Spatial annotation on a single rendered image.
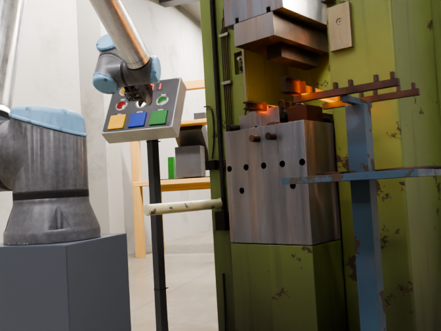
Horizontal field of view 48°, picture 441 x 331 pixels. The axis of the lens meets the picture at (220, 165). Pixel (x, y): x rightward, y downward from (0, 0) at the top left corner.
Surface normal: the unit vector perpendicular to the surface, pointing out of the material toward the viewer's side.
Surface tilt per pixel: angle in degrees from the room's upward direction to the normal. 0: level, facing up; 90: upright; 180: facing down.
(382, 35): 90
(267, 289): 90
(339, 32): 90
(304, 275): 90
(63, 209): 70
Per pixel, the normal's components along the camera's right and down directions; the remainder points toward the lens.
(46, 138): 0.24, -0.06
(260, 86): 0.74, -0.07
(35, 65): 0.95, -0.07
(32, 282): -0.32, -0.03
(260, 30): -0.66, 0.00
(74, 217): 0.65, -0.41
